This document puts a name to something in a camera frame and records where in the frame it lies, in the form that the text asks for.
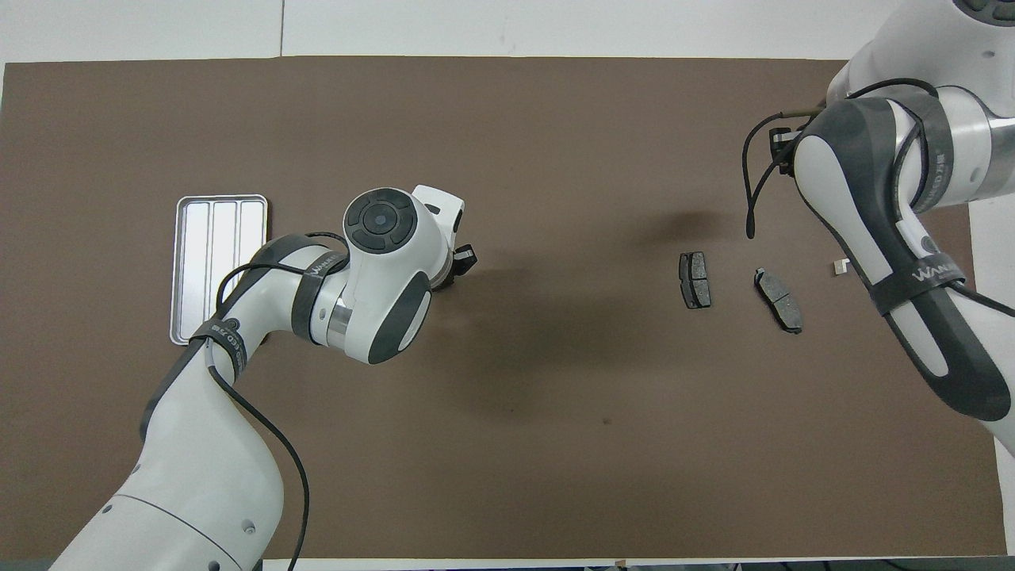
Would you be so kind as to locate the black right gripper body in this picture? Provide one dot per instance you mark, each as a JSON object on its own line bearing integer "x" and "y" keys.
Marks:
{"x": 781, "y": 147}

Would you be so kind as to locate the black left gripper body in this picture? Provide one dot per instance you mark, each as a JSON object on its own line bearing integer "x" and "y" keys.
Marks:
{"x": 461, "y": 258}

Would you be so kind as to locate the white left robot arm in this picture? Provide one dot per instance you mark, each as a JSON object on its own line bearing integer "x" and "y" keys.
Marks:
{"x": 198, "y": 476}

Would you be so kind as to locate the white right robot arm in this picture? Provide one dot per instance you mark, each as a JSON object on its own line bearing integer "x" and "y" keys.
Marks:
{"x": 840, "y": 174}

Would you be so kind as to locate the silver metal tray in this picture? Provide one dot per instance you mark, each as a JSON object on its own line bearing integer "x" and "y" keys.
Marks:
{"x": 198, "y": 262}

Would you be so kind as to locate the long dark brake pad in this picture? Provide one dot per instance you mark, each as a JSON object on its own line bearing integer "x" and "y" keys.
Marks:
{"x": 779, "y": 301}

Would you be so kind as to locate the short dark brake pad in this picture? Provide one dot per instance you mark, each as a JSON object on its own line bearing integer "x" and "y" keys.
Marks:
{"x": 696, "y": 281}

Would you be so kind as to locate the brown table mat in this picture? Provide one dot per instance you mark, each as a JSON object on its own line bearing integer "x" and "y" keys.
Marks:
{"x": 555, "y": 396}

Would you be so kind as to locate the white semicircular bracket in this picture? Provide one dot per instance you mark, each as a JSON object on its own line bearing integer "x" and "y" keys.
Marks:
{"x": 840, "y": 268}

